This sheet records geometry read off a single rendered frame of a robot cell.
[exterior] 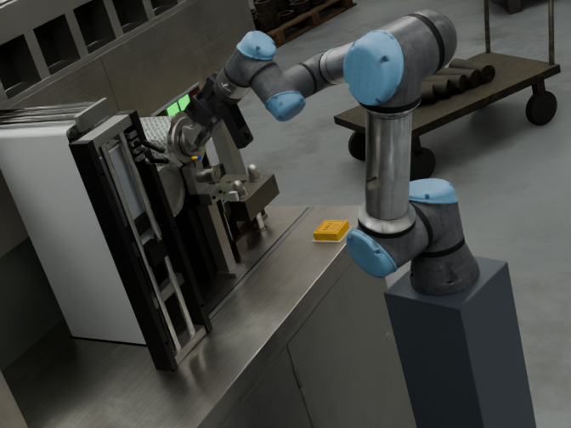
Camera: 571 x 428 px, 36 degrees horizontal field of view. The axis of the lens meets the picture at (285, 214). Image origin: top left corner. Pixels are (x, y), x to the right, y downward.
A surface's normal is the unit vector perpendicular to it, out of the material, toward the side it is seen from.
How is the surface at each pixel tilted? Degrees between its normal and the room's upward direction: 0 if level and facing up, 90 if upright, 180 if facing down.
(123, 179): 90
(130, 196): 90
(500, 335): 90
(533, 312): 0
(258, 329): 0
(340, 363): 90
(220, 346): 0
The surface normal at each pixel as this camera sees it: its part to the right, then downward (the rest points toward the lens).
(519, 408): 0.72, 0.11
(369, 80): -0.76, 0.34
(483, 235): -0.25, -0.87
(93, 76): 0.85, 0.00
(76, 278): -0.47, 0.48
